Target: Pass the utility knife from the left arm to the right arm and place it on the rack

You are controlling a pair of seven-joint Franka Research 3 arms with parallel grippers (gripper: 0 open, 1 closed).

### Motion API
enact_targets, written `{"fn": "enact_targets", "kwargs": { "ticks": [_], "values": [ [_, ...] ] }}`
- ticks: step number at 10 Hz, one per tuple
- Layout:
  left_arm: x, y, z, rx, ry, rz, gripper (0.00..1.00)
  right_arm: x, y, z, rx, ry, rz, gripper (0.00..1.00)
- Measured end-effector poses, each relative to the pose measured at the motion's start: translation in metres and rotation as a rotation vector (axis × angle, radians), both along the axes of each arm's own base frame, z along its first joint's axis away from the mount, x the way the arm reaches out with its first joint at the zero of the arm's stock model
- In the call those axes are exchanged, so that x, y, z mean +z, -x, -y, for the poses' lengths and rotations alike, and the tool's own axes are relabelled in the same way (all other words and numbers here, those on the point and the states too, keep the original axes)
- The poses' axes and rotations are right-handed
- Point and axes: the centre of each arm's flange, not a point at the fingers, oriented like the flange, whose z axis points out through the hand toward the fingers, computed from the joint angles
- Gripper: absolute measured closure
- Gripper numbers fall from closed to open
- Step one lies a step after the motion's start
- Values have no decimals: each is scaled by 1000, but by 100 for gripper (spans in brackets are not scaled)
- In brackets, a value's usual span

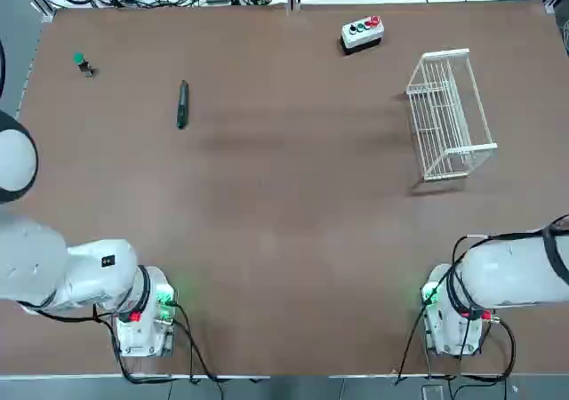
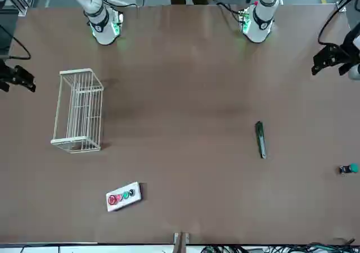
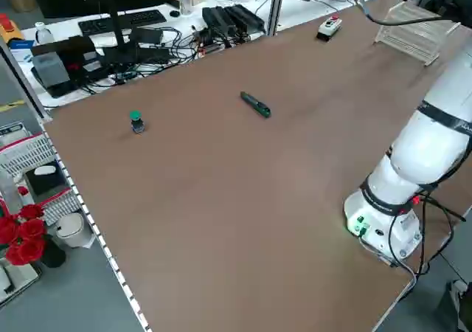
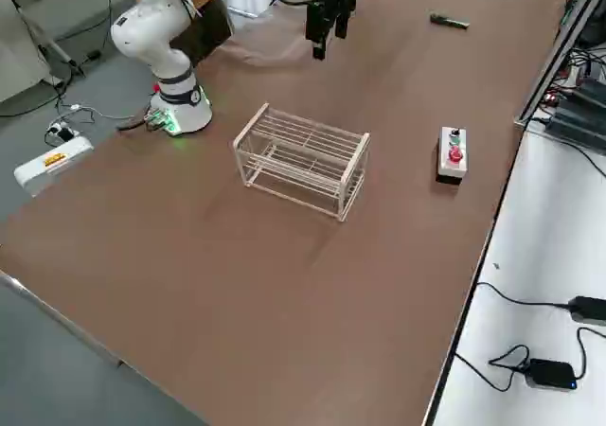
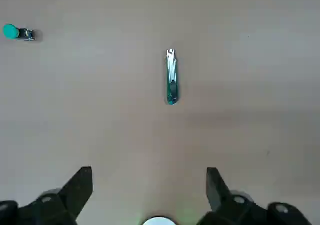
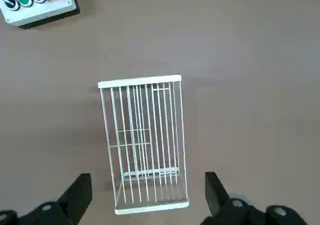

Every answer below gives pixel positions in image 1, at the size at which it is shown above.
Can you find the black right arm base cable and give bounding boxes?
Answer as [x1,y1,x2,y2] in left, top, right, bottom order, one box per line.
[394,234,490,384]

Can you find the white wire rack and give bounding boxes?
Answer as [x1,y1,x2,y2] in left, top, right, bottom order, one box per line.
[405,47,499,183]

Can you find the black arm base cable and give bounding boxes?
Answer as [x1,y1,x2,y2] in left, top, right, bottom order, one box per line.
[394,234,490,384]
[170,300,224,400]

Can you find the black left arm base cable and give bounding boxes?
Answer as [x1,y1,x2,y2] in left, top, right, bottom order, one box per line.
[170,300,224,400]

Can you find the loose green push button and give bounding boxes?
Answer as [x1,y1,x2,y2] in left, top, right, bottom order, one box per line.
[72,52,97,79]

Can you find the white push-button control box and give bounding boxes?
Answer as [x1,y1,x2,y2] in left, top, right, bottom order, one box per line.
[340,15,385,57]

